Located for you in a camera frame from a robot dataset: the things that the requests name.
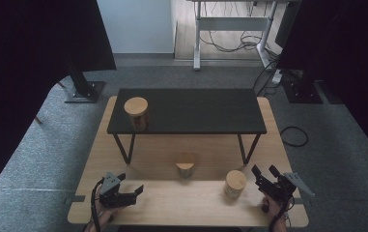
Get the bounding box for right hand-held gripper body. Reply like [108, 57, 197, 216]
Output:
[257, 172, 316, 203]

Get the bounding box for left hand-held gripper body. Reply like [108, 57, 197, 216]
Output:
[98, 171, 138, 209]

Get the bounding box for glass jar with wooden lid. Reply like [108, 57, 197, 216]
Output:
[123, 96, 151, 132]
[175, 152, 196, 179]
[223, 169, 248, 199]

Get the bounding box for black shelf with metal legs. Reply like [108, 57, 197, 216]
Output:
[106, 88, 268, 166]

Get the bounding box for person's left hand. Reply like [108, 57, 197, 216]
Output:
[85, 199, 122, 232]

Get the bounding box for person's right hand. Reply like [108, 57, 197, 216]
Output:
[262, 195, 291, 232]

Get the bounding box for white power strip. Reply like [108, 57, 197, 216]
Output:
[271, 69, 284, 85]

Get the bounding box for black metal stand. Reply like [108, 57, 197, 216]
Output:
[64, 57, 106, 104]

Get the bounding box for black curtain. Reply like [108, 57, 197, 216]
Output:
[274, 0, 368, 165]
[0, 0, 117, 207]

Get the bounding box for left hand-held gripper black cable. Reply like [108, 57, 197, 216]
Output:
[89, 178, 106, 232]

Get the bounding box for hand-held gripper black cable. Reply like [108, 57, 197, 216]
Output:
[268, 192, 294, 232]
[89, 178, 106, 232]

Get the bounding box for right hand-held gripper black cable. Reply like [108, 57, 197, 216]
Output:
[268, 192, 294, 232]

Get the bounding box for looped black floor cable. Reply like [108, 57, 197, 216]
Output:
[280, 126, 309, 148]

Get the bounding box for black stand base plate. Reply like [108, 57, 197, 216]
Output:
[281, 69, 324, 104]

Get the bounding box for black power strip cable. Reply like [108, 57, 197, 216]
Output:
[252, 59, 279, 98]

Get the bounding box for tangled black desk cables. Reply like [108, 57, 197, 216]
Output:
[199, 1, 281, 61]

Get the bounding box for grey desk frame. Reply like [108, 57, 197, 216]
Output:
[185, 0, 301, 72]

